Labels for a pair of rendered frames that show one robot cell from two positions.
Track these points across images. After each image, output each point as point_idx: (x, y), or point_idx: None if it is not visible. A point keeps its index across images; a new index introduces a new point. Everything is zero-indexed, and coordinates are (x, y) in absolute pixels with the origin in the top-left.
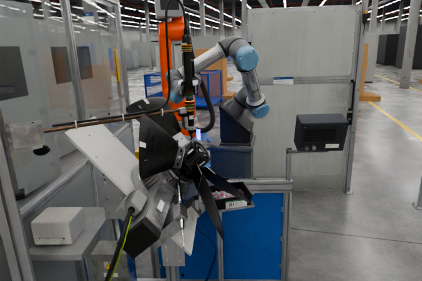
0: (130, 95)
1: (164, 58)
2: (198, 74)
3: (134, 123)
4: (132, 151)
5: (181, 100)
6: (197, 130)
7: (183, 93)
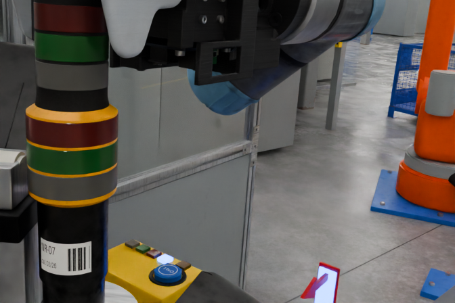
0: (370, 81)
1: (439, 5)
2: None
3: (347, 140)
4: (241, 216)
5: (242, 103)
6: (323, 270)
7: (32, 35)
